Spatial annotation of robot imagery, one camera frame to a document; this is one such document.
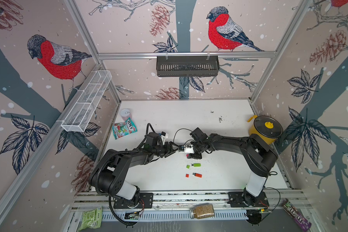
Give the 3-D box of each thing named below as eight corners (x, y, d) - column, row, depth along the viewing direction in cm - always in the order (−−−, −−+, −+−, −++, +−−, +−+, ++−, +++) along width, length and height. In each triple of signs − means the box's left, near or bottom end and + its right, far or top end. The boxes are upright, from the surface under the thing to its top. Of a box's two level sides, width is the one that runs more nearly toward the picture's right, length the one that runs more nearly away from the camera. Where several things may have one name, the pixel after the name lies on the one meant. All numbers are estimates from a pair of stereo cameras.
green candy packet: (115, 139, 99) (113, 137, 97) (112, 126, 106) (111, 124, 104) (137, 131, 103) (136, 128, 101) (133, 119, 110) (132, 117, 108)
